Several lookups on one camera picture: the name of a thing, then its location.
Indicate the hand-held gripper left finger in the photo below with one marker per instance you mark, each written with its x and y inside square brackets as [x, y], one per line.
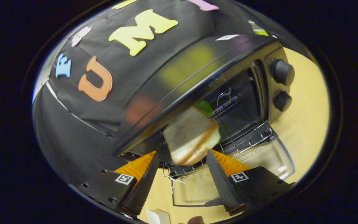
[144, 186]

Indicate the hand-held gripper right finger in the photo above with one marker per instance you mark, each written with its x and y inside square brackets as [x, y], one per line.
[222, 183]

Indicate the toast sandwich with lettuce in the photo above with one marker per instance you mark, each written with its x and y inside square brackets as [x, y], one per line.
[188, 137]

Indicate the black toaster oven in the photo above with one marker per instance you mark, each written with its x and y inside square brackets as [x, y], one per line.
[179, 71]

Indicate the green label plastic bottle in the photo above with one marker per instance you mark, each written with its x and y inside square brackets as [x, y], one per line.
[258, 30]

